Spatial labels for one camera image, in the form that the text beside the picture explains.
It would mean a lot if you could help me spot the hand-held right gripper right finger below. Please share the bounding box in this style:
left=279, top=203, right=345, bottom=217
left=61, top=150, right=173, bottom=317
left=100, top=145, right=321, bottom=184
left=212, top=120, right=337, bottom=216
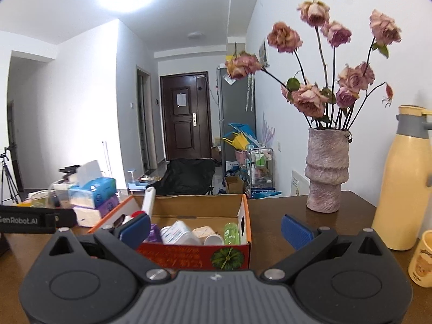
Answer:
left=260, top=214, right=389, bottom=281

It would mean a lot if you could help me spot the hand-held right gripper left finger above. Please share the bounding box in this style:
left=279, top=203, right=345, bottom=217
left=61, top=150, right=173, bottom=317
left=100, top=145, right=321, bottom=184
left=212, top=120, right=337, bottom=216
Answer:
left=47, top=213, right=171, bottom=281

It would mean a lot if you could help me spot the small purple item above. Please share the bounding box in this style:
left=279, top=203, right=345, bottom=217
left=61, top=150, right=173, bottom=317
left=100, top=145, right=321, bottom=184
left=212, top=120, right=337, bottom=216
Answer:
left=143, top=224, right=163, bottom=244

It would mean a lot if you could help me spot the white red lint brush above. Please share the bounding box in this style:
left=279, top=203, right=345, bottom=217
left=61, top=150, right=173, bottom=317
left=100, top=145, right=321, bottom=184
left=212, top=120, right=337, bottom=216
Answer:
left=121, top=186, right=157, bottom=227

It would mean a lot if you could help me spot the white plastic bottle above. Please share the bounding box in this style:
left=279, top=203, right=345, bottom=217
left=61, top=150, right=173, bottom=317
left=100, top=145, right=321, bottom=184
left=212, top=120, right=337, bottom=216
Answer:
left=160, top=220, right=201, bottom=245

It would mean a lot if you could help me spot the green plastic bottle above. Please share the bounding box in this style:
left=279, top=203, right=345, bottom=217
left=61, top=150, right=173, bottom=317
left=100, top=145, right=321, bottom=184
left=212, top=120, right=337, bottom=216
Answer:
left=223, top=222, right=241, bottom=245

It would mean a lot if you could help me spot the cardboard box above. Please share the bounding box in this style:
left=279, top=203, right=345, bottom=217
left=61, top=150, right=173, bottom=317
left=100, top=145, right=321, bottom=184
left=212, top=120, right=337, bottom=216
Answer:
left=87, top=194, right=252, bottom=271

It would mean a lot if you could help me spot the beige lidded container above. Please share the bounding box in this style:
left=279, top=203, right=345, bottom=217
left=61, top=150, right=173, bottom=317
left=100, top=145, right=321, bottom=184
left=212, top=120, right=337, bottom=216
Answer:
left=192, top=226, right=217, bottom=241

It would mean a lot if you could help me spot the glass cup with straw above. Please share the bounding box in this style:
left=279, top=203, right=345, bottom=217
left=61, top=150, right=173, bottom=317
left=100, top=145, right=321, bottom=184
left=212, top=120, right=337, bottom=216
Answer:
left=30, top=192, right=51, bottom=208

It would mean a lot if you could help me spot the purple tissue pack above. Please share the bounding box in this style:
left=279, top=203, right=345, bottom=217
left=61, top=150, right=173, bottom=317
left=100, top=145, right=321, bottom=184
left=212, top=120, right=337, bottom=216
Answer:
left=72, top=196, right=120, bottom=227

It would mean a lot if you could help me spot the clear plastic food container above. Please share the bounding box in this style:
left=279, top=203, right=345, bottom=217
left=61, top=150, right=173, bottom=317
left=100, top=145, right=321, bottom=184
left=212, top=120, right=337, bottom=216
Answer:
left=50, top=182, right=73, bottom=208

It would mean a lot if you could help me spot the pet water feeder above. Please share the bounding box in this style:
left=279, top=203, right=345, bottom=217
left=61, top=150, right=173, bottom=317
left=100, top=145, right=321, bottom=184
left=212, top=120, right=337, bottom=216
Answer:
left=127, top=168, right=152, bottom=190

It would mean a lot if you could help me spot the white flat board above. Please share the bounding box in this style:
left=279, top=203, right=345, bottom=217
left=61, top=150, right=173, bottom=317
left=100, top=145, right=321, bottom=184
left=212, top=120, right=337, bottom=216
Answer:
left=291, top=170, right=309, bottom=196

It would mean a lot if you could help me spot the blue white paper pack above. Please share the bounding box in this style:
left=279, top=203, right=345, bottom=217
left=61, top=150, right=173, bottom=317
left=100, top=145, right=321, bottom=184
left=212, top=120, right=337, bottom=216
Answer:
left=251, top=189, right=282, bottom=199

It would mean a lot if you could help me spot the black tripod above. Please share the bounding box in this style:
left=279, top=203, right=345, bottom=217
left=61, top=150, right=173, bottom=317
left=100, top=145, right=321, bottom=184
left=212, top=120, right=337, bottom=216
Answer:
left=0, top=147, right=19, bottom=205

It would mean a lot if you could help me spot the blue tissue pack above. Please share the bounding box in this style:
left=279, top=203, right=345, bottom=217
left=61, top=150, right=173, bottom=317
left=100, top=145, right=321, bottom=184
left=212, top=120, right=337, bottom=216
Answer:
left=68, top=160, right=116, bottom=209

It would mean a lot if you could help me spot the pink ceramic vase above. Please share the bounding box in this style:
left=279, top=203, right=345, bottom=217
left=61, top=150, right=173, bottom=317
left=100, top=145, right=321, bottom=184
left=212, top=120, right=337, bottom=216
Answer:
left=304, top=127, right=352, bottom=214

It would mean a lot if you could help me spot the metal trolley rack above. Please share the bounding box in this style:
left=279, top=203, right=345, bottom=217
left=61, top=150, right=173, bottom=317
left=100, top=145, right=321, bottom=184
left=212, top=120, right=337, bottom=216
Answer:
left=246, top=144, right=274, bottom=191

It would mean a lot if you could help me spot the black folding chair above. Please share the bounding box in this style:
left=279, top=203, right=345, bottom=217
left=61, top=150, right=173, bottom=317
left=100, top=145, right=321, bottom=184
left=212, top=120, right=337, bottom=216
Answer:
left=154, top=158, right=216, bottom=196

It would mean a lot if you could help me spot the small brown carton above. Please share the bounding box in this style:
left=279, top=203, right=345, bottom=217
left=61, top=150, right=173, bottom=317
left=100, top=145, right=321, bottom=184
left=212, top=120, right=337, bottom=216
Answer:
left=225, top=175, right=244, bottom=194

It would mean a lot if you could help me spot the white standing pole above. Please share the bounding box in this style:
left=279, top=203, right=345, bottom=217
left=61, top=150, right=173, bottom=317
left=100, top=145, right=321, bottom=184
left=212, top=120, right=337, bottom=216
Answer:
left=101, top=140, right=112, bottom=176

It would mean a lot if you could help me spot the purple wing decoration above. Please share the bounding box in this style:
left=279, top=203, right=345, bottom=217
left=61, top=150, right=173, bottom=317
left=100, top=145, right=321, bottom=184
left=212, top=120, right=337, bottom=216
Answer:
left=261, top=111, right=275, bottom=149

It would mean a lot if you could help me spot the yellow thermos jug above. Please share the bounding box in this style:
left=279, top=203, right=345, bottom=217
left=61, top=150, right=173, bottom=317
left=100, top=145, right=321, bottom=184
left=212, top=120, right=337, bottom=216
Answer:
left=371, top=105, right=432, bottom=251

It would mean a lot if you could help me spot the dark brown door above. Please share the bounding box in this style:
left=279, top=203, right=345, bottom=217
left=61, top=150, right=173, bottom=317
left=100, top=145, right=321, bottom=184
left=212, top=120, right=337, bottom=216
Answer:
left=160, top=72, right=213, bottom=161

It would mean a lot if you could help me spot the cream bear print mug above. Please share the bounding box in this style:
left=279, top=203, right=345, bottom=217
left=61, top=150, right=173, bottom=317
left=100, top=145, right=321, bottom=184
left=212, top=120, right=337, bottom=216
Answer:
left=408, top=229, right=432, bottom=288

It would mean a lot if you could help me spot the grey refrigerator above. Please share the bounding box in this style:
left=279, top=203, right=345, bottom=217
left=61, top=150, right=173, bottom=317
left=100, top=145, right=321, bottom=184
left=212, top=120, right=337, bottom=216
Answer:
left=216, top=67, right=257, bottom=163

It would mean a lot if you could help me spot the dried pink rose bouquet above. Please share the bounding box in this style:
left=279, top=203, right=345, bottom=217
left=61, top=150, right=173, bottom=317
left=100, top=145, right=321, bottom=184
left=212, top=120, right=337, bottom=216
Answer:
left=225, top=0, right=403, bottom=130

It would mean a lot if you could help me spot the folded pale umbrella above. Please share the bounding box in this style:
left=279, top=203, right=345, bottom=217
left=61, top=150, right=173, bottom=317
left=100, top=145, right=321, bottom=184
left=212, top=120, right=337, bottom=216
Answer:
left=246, top=74, right=255, bottom=112

